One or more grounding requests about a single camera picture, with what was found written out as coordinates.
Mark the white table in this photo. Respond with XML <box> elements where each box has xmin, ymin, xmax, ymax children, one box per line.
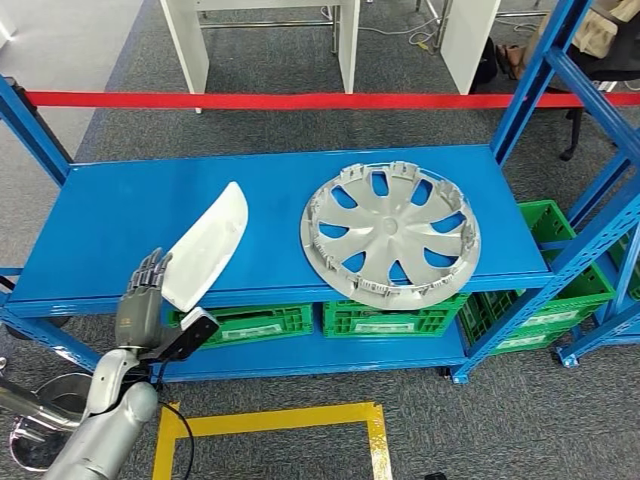
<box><xmin>439</xmin><ymin>0</ymin><xmax>501</xmax><ymax>95</ymax></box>
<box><xmin>159</xmin><ymin>0</ymin><xmax>361</xmax><ymax>114</ymax></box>

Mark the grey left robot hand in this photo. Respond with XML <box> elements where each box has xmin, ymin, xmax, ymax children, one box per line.
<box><xmin>115</xmin><ymin>248</ymin><xmax>174</xmax><ymax>352</ymax></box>

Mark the white curved plastic part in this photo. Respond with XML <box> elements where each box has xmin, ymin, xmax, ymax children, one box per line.
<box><xmin>161</xmin><ymin>180</ymin><xmax>250</xmax><ymax>314</ymax></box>

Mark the silver wheel hubcap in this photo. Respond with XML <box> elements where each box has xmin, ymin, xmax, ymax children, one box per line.
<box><xmin>300</xmin><ymin>160</ymin><xmax>482</xmax><ymax>311</ymax></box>

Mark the person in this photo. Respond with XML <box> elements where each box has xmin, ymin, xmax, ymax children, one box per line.
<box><xmin>494</xmin><ymin>0</ymin><xmax>640</xmax><ymax>82</ymax></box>

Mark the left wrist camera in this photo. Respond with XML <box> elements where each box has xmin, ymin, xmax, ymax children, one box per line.
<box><xmin>172</xmin><ymin>306</ymin><xmax>221</xmax><ymax>359</ymax></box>

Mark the yellow tape square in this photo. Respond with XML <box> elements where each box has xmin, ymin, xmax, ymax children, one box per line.
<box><xmin>152</xmin><ymin>402</ymin><xmax>393</xmax><ymax>480</ymax></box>

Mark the green plastic crate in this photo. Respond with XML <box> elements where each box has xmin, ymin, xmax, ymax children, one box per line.
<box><xmin>460</xmin><ymin>199</ymin><xmax>617</xmax><ymax>336</ymax></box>
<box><xmin>479</xmin><ymin>316</ymin><xmax>581</xmax><ymax>358</ymax></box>
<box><xmin>607</xmin><ymin>231</ymin><xmax>640</xmax><ymax>303</ymax></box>
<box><xmin>322</xmin><ymin>293</ymin><xmax>469</xmax><ymax>339</ymax></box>
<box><xmin>167</xmin><ymin>303</ymin><xmax>315</xmax><ymax>350</ymax></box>

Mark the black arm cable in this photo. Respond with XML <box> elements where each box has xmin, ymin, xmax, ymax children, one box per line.
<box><xmin>158</xmin><ymin>400</ymin><xmax>195</xmax><ymax>480</ymax></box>

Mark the red barrier belt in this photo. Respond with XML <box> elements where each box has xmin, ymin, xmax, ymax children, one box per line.
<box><xmin>25</xmin><ymin>90</ymin><xmax>640</xmax><ymax>111</ymax></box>

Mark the black office chair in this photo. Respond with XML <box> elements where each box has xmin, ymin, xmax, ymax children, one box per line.
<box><xmin>559</xmin><ymin>19</ymin><xmax>640</xmax><ymax>164</ymax></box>

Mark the white floor cable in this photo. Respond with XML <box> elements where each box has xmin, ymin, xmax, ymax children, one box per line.
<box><xmin>357</xmin><ymin>16</ymin><xmax>441</xmax><ymax>49</ymax></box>

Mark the blue metal shelf rack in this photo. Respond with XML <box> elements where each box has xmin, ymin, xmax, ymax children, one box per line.
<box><xmin>0</xmin><ymin>0</ymin><xmax>640</xmax><ymax>387</ymax></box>
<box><xmin>555</xmin><ymin>218</ymin><xmax>640</xmax><ymax>370</ymax></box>

